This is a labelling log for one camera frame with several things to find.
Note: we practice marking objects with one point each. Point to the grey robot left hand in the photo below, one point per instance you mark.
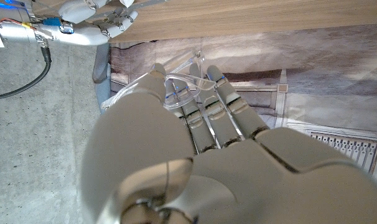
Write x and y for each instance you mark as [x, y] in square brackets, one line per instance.
[238, 180]

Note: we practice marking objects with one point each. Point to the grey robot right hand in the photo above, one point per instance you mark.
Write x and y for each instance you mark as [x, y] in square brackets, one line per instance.
[82, 12]

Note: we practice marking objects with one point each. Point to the white gauze bandage strip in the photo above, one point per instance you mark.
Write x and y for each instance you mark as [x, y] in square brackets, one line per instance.
[127, 2]

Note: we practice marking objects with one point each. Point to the clear plastic wrapper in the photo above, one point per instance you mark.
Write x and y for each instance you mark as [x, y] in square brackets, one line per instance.
[198, 59]

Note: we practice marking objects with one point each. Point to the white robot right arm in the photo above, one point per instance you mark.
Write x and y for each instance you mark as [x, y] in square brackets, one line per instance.
[14, 31]

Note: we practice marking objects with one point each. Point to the printed room backdrop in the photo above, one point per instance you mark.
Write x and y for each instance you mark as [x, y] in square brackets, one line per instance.
[300, 77]

